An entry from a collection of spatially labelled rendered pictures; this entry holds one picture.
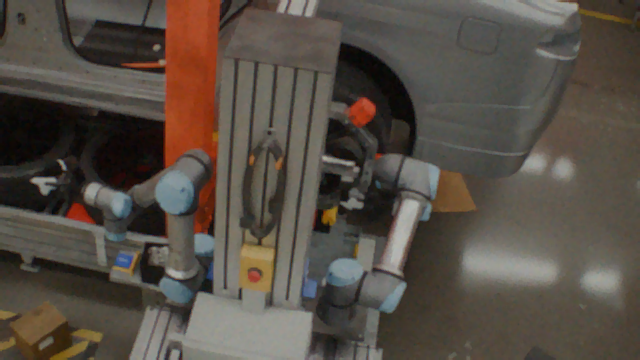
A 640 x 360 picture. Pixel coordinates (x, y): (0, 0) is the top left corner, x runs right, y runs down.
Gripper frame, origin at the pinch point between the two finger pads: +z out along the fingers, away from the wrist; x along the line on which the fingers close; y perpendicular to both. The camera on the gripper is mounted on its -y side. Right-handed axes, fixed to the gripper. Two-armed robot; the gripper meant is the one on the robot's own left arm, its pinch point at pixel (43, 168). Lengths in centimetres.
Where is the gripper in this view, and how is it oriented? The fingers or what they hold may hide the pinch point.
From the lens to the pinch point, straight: 275.5
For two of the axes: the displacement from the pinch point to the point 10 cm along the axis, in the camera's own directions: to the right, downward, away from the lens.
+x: 3.5, -4.6, 8.2
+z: -9.2, -3.2, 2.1
